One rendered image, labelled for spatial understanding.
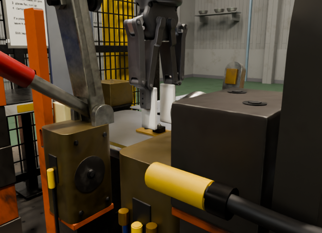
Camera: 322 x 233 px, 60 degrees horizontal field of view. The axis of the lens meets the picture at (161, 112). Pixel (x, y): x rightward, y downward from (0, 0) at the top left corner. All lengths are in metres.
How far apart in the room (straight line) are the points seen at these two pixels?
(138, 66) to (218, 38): 10.51
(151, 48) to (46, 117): 0.19
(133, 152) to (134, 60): 0.24
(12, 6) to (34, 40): 0.49
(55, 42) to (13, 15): 0.29
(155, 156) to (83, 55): 0.18
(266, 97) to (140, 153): 0.10
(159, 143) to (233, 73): 0.36
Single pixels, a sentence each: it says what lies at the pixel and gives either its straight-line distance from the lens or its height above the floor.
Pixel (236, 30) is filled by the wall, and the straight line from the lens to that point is 10.60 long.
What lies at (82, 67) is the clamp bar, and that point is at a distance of 0.35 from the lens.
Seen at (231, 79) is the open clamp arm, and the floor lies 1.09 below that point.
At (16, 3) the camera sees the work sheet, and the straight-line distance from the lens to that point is 0.94.
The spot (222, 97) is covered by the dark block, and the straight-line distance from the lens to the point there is 0.16.
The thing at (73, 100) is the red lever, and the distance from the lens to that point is 0.35.
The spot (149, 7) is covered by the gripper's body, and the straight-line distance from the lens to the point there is 0.44.
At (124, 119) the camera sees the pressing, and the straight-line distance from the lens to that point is 0.59.
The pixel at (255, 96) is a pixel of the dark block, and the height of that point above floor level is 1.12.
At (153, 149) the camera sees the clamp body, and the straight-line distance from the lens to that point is 0.22.
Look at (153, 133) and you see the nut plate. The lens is 0.48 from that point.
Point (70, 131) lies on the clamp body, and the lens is 0.35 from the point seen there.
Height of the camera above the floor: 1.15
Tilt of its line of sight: 13 degrees down
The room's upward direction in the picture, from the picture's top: straight up
